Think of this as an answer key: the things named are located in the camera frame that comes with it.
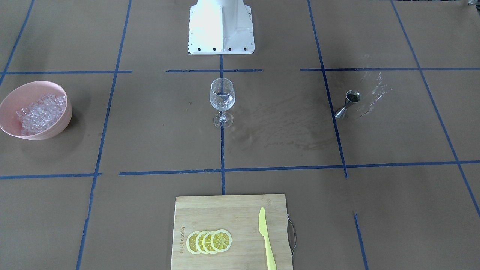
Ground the steel jigger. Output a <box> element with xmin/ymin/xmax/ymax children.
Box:
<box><xmin>334</xmin><ymin>90</ymin><xmax>361</xmax><ymax>119</ymax></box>

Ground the clear wine glass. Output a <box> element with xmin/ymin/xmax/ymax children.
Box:
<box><xmin>209</xmin><ymin>78</ymin><xmax>236</xmax><ymax>129</ymax></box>

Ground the clear ice cubes pile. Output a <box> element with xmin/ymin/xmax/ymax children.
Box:
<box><xmin>16</xmin><ymin>93</ymin><xmax>67</xmax><ymax>136</ymax></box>

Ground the bamboo cutting board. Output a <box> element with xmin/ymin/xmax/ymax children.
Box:
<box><xmin>170</xmin><ymin>194</ymin><xmax>293</xmax><ymax>270</ymax></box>

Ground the yellow plastic knife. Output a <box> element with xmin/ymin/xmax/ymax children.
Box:
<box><xmin>258</xmin><ymin>207</ymin><xmax>277</xmax><ymax>270</ymax></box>

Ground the pink bowl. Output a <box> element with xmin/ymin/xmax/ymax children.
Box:
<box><xmin>0</xmin><ymin>81</ymin><xmax>72</xmax><ymax>141</ymax></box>

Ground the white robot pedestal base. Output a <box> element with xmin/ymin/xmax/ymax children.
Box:
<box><xmin>187</xmin><ymin>0</ymin><xmax>255</xmax><ymax>55</ymax></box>

